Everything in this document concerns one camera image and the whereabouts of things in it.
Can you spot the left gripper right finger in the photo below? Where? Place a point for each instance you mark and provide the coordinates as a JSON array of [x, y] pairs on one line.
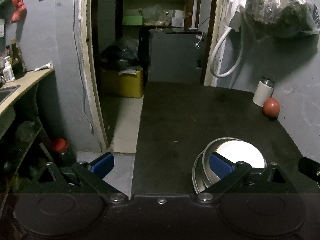
[[246, 179]]

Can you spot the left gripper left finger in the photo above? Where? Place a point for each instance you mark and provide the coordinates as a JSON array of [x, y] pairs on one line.
[[84, 181]]

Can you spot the white bowl red rim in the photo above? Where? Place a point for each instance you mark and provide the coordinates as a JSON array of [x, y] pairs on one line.
[[240, 152]]

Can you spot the steel plate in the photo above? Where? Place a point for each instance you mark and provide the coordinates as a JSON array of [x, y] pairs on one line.
[[209, 177]]

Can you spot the shiny steel bowl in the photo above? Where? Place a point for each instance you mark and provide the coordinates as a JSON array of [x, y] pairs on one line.
[[196, 175]]

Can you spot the red-lid jar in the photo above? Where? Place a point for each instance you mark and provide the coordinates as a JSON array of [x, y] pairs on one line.
[[64, 156]]

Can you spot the red tomato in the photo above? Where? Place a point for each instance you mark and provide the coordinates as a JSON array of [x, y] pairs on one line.
[[271, 108]]

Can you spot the wooden side counter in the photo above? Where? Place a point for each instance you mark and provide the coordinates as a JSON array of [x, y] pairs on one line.
[[13, 91]]

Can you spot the white steel-lid canister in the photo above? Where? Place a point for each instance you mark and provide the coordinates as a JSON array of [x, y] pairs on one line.
[[263, 91]]

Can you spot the yellow container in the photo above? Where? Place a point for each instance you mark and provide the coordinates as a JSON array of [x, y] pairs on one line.
[[130, 83]]

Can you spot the dark glass bottle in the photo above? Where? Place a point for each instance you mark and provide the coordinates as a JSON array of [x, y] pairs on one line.
[[17, 65]]

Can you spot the white soap bottle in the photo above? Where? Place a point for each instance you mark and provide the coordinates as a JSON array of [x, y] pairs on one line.
[[7, 71]]

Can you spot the dark grey cabinet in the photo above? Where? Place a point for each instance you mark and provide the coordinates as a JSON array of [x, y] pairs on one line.
[[176, 56]]

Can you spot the plastic bag of greens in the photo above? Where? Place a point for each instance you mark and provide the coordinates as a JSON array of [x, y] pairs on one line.
[[274, 18]]

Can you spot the green box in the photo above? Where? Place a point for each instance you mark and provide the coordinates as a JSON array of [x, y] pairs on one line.
[[136, 20]]

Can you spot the red hanging bag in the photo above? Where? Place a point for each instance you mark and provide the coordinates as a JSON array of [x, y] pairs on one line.
[[20, 11]]

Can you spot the cream door frame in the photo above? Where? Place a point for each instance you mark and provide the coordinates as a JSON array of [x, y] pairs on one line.
[[86, 47]]

